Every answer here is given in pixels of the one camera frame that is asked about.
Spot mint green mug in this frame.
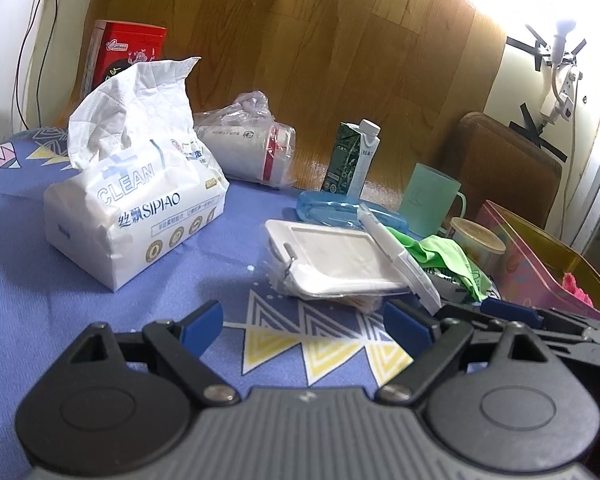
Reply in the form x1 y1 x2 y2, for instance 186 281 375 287
397 162 468 238

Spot blue plastic case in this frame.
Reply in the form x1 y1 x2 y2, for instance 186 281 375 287
296 189 411 233

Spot white bulb lamp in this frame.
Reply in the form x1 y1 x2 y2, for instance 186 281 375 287
547 19 578 68

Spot black cable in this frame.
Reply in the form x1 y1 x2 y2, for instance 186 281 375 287
11 0 51 121
32 0 61 128

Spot white card holder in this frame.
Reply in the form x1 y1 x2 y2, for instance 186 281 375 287
265 219 413 306

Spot white plastic strip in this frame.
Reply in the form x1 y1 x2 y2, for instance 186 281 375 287
357 204 443 316

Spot pink biscuit tin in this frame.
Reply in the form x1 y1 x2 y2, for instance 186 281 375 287
475 200 600 328

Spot white cable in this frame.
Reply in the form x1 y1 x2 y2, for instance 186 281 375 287
560 105 583 248

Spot red tin box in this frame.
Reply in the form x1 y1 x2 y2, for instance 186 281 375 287
82 20 168 103

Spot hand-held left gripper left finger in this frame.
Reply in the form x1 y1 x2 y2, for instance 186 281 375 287
69 300 241 407

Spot pink fluffy item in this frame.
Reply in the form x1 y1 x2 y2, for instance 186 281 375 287
562 271 596 306

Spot green and white milk carton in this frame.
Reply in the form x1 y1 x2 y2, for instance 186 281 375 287
321 119 383 198

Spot white tissue pack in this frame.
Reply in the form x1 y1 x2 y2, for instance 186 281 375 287
44 56 231 292

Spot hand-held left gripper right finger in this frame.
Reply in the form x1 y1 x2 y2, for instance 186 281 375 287
378 300 551 406

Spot round biscuit can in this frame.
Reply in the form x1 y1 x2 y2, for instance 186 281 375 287
447 217 508 281

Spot bag of cotton swabs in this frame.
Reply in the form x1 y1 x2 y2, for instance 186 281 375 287
330 294 388 315

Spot blue printed tablecloth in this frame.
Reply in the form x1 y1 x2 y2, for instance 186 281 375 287
0 127 501 466

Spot paper cups in plastic bag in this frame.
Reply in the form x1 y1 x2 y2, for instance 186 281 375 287
194 91 298 188

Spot black tape strips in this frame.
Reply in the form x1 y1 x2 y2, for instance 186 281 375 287
509 102 570 163
505 22 588 73

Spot brown chair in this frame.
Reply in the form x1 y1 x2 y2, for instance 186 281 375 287
440 111 563 251

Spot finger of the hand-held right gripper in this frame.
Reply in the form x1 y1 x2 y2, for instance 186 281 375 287
550 341 600 362
480 297 600 342

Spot white power strip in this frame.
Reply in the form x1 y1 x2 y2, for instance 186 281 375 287
539 66 583 127

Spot green cloth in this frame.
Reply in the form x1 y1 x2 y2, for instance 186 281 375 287
385 225 493 303

